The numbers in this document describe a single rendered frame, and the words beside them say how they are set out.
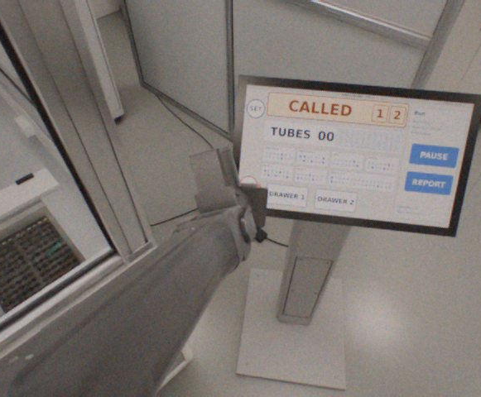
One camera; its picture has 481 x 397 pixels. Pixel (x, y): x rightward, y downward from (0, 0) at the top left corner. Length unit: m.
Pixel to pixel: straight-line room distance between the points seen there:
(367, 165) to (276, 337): 1.04
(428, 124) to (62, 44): 0.69
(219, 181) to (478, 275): 1.87
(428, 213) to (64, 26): 0.76
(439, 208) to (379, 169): 0.16
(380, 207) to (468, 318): 1.26
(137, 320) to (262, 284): 1.59
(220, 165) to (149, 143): 2.09
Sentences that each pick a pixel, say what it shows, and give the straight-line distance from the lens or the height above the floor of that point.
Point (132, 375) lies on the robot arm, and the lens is 0.18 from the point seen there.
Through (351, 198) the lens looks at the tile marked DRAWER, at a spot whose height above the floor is 1.01.
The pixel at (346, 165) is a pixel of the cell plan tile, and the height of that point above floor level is 1.07.
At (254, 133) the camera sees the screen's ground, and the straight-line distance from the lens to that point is 0.80.
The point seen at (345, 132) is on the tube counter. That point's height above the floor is 1.12.
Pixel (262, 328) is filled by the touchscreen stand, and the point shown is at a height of 0.04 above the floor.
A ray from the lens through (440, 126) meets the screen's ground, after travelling 0.87.
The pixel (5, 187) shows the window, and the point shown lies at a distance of 0.58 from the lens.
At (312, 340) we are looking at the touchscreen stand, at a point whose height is 0.04.
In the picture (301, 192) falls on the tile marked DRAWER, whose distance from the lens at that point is 0.81.
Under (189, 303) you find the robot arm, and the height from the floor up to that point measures 1.40.
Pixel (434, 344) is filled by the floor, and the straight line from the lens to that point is 1.90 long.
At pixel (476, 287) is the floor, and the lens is 2.14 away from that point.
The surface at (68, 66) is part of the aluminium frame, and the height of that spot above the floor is 1.39.
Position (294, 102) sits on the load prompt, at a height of 1.16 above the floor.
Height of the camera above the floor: 1.62
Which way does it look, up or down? 51 degrees down
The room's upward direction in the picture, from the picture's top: straight up
